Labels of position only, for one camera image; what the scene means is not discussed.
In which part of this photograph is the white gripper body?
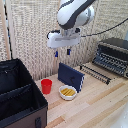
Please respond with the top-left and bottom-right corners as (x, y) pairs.
(46, 29), (82, 50)

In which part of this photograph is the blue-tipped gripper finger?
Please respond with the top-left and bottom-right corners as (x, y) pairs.
(66, 47), (72, 56)
(54, 48), (59, 59)

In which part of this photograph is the red plastic cup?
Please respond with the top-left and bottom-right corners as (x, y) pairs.
(40, 78), (53, 95)

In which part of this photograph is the black fabric storage bin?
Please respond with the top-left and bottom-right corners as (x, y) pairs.
(0, 58), (49, 128)

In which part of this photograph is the beige woven folding screen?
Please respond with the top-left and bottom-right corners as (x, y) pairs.
(0, 0), (128, 82)

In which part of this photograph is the dark blue box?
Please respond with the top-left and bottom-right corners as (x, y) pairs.
(57, 62), (85, 94)

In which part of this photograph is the white bowl with yellow food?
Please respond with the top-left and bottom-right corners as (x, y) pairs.
(58, 84), (78, 101)

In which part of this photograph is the black toaster oven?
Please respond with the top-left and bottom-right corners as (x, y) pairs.
(91, 37), (128, 80)

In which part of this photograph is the black wire oven rack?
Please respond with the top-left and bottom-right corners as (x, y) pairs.
(79, 64), (112, 86)

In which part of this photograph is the black cable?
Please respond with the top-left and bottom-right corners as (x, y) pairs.
(80, 16), (128, 38)

